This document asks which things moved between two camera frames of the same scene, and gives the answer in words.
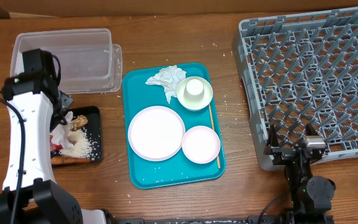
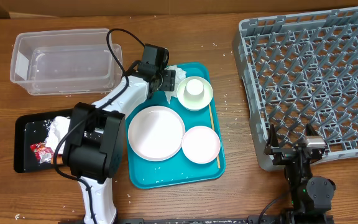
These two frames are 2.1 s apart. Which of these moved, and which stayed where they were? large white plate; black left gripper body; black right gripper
Moved: black left gripper body
Stayed: black right gripper; large white plate
